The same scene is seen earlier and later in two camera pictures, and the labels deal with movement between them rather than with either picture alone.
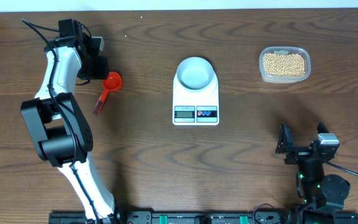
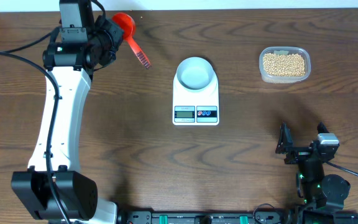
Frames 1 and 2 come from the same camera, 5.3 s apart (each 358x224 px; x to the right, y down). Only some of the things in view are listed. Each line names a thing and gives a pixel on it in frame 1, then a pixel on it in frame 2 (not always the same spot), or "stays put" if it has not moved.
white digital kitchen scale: [196, 109] stays put
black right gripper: [285, 145] stays put
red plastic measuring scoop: [112, 82] → [127, 23]
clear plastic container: [283, 65] stays put
